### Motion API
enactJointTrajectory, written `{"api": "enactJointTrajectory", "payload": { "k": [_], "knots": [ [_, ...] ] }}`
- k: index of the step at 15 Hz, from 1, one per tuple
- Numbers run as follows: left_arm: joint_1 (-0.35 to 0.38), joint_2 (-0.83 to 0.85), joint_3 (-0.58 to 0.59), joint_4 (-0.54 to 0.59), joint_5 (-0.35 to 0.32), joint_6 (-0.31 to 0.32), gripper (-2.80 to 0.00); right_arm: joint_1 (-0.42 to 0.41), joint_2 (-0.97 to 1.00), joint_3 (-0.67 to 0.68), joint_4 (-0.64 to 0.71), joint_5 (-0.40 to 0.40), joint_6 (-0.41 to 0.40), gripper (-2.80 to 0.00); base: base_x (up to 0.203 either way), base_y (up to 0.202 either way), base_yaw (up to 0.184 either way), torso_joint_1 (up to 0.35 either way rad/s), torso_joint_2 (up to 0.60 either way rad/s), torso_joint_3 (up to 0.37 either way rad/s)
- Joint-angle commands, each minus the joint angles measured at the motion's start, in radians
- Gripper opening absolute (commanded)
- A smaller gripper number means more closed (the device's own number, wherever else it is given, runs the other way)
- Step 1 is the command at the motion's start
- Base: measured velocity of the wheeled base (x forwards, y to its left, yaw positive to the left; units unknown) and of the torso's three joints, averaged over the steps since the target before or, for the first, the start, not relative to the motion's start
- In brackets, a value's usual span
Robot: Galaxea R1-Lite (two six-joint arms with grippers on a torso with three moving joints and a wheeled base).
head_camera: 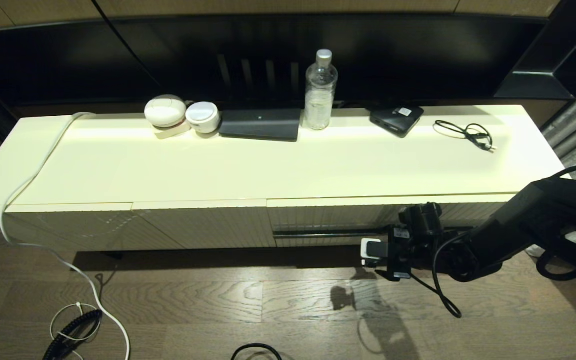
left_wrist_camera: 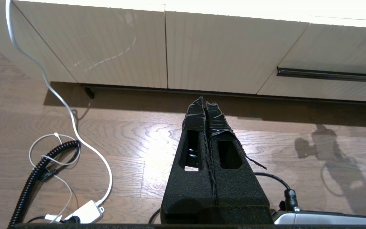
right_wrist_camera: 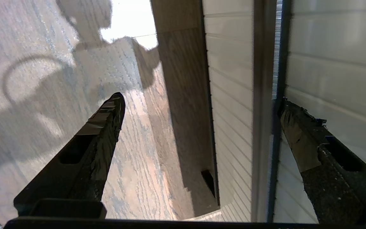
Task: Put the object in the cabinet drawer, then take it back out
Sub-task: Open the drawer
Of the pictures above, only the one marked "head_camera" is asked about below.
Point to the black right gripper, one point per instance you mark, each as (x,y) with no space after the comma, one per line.
(403,250)

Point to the white ribbed drawer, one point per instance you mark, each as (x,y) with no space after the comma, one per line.
(328,215)

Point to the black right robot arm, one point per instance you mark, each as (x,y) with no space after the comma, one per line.
(518,220)

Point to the white low cabinet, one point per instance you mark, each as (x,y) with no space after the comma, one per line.
(168,165)

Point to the black box with white label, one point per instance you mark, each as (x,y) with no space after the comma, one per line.
(393,121)

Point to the clear plastic water bottle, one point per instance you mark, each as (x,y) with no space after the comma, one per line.
(320,99)

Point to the white ribbed cabinet door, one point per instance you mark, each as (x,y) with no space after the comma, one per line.
(93,227)
(218,225)

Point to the dark grey flat box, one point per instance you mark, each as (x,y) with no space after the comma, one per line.
(260,124)

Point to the black television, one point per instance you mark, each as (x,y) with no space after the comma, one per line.
(418,60)

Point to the small white round device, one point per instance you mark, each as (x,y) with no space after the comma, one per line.
(202,116)

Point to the large white round device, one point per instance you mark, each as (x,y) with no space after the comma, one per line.
(165,111)

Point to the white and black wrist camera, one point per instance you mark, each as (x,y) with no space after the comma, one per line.
(372,250)

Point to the black wall shelf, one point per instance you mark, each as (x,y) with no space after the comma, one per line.
(568,50)

